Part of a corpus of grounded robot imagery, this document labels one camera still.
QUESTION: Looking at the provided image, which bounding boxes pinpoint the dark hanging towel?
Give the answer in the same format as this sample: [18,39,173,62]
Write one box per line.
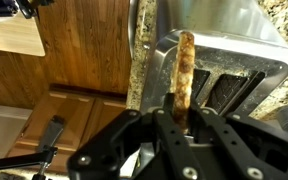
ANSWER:
[37,114,66,153]

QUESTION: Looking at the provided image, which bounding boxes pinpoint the dark blue black gear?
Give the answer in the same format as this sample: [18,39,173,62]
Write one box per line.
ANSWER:
[0,0,56,20]

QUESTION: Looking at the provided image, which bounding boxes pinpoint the wooden base cabinet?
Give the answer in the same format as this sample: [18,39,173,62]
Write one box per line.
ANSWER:
[6,83,129,175]

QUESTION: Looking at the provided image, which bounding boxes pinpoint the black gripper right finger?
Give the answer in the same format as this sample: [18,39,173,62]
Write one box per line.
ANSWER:
[189,96,288,180]

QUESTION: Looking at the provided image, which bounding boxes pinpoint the stainless steel bread toaster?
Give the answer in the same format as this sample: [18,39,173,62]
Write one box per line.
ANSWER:
[139,0,288,118]

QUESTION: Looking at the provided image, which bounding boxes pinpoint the light wooden stool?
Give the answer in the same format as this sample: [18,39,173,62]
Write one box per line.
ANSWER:
[0,14,47,58]

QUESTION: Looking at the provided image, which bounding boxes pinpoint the toasted brown bread slice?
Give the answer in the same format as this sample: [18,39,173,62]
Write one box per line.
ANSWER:
[169,30,196,134]

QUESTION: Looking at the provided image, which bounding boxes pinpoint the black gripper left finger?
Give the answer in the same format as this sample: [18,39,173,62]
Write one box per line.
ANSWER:
[67,93,200,180]

